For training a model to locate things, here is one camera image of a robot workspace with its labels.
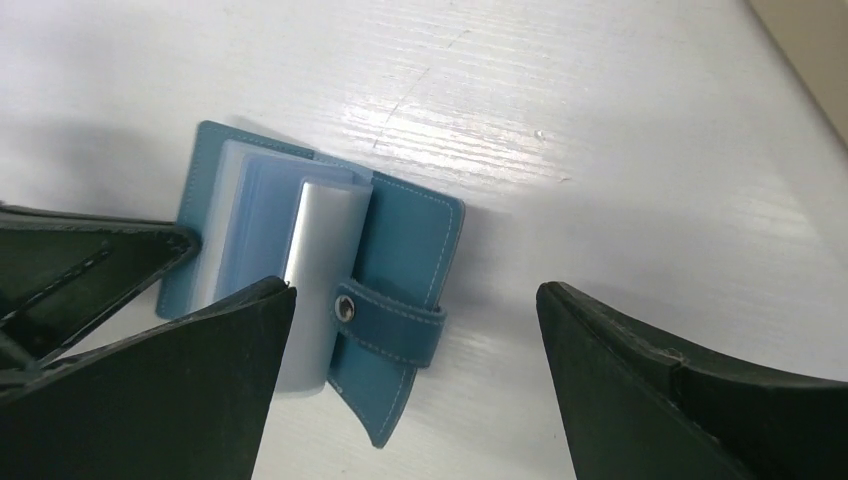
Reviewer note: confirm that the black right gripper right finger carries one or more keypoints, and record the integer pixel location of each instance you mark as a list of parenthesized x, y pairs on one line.
[(638, 402)]

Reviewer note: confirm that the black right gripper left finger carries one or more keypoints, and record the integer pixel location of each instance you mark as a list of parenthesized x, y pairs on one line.
[(187, 399)]

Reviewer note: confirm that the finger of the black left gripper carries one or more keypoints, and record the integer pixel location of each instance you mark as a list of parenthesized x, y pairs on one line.
[(65, 274)]

